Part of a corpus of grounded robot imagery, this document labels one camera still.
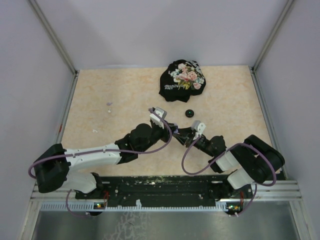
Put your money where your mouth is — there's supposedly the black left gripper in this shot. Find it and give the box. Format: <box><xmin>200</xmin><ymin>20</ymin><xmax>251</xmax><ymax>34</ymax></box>
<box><xmin>139</xmin><ymin>120</ymin><xmax>178</xmax><ymax>154</ymax></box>

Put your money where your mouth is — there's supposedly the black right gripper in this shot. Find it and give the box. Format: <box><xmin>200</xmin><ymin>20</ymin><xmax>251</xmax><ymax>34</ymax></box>
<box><xmin>174</xmin><ymin>126</ymin><xmax>215</xmax><ymax>157</ymax></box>

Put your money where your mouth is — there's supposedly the black earbud charging case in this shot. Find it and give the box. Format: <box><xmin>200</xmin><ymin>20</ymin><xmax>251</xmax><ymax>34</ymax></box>
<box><xmin>185</xmin><ymin>109</ymin><xmax>195</xmax><ymax>118</ymax></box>

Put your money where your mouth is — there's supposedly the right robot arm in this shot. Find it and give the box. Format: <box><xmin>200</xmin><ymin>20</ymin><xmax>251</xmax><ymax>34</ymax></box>
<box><xmin>173</xmin><ymin>127</ymin><xmax>285</xmax><ymax>198</ymax></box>

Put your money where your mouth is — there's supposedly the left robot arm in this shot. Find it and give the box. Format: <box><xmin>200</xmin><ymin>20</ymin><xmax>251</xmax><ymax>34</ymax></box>
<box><xmin>28</xmin><ymin>121</ymin><xmax>178</xmax><ymax>199</ymax></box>

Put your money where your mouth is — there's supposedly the black floral folded shirt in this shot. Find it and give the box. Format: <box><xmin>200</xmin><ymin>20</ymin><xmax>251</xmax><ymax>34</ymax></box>
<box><xmin>158</xmin><ymin>59</ymin><xmax>207</xmax><ymax>103</ymax></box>

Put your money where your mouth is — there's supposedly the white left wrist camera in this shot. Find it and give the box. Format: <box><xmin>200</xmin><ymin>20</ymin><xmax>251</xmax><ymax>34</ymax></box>
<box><xmin>149</xmin><ymin>107</ymin><xmax>167</xmax><ymax>129</ymax></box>

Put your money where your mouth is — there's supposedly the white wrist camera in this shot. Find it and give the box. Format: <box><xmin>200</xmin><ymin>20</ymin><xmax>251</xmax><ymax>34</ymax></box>
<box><xmin>191</xmin><ymin>120</ymin><xmax>206</xmax><ymax>138</ymax></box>
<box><xmin>149</xmin><ymin>107</ymin><xmax>167</xmax><ymax>129</ymax></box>

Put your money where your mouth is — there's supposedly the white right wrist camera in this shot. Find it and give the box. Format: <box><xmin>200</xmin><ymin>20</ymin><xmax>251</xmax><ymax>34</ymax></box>
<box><xmin>191</xmin><ymin>120</ymin><xmax>206</xmax><ymax>138</ymax></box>

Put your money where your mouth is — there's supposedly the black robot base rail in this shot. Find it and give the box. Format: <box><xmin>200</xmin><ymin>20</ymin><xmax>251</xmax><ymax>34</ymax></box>
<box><xmin>75</xmin><ymin>175</ymin><xmax>253</xmax><ymax>208</ymax></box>

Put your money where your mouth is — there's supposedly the right aluminium frame post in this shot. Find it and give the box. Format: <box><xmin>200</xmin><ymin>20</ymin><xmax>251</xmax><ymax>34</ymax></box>
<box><xmin>251</xmin><ymin>0</ymin><xmax>296</xmax><ymax>73</ymax></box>

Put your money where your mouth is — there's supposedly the aluminium frame post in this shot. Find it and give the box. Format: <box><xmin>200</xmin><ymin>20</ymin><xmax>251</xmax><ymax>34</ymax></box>
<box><xmin>26</xmin><ymin>0</ymin><xmax>80</xmax><ymax>76</ymax></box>
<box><xmin>251</xmin><ymin>0</ymin><xmax>296</xmax><ymax>73</ymax></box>

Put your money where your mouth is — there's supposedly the white slotted cable duct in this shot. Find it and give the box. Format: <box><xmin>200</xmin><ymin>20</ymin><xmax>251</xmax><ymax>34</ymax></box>
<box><xmin>39</xmin><ymin>199</ymin><xmax>253</xmax><ymax>211</ymax></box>

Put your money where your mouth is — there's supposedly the left aluminium frame post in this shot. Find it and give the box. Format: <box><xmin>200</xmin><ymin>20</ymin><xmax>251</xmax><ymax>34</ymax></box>
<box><xmin>26</xmin><ymin>0</ymin><xmax>80</xmax><ymax>76</ymax></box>

